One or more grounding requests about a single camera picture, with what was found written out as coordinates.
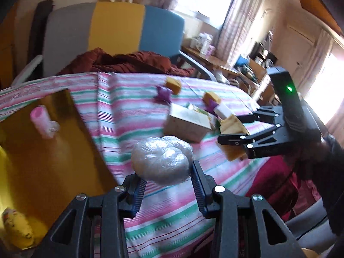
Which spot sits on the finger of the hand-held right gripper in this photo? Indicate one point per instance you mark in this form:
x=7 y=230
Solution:
x=260 y=114
x=242 y=139

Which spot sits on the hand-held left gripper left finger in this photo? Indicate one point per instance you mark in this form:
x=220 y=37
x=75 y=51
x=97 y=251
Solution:
x=135 y=196

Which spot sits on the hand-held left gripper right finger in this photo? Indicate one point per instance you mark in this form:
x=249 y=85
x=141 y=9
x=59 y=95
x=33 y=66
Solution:
x=200 y=193

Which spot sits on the green-edged rice snack packet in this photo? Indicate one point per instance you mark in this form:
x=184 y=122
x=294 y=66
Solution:
x=232 y=125
x=198 y=109

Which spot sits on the white sponge block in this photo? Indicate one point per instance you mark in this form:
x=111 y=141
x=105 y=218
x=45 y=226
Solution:
x=223 y=110

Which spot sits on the plastic-wrapped white bundle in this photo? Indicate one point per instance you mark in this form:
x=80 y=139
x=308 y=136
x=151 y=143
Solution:
x=161 y=161

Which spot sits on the maroon and gold gift box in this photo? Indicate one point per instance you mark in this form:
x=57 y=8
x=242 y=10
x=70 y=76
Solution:
x=53 y=166

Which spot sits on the person's right forearm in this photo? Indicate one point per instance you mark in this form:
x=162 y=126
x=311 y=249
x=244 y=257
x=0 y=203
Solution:
x=322 y=172

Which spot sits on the striped bedsheet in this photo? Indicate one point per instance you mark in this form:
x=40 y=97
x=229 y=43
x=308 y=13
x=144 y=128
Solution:
x=166 y=220

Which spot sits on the purple pouch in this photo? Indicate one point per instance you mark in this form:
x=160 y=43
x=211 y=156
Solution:
x=162 y=94
x=211 y=107

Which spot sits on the red cloth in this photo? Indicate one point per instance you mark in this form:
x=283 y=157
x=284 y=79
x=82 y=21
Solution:
x=268 y=180

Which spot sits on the yellow sponge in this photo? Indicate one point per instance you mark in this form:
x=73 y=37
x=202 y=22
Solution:
x=173 y=85
x=212 y=98

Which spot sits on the printed cardboard box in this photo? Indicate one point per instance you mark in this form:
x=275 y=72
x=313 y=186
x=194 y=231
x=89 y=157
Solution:
x=182 y=125

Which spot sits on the wooden desk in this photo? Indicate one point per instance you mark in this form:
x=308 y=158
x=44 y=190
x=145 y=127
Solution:
x=209 y=59

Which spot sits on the pink carton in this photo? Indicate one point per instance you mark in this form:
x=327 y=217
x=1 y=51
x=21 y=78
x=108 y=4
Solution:
x=212 y=50

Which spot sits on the white carton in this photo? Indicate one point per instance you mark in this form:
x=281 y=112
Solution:
x=204 y=40

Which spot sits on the pink striped curtain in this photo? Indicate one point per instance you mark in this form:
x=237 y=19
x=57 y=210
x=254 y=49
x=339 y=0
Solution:
x=233 y=24

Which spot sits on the pink bottle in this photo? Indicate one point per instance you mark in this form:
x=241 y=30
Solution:
x=40 y=119

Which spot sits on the yellow printed packet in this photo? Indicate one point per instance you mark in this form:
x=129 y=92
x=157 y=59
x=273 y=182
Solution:
x=16 y=227

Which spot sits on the maroon quilted jacket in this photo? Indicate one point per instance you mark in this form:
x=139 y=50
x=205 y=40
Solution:
x=121 y=61

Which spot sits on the grey yellow blue chair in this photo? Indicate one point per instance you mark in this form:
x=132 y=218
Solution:
x=115 y=24

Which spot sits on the black chair back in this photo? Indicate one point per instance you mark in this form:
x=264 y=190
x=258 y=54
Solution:
x=40 y=27

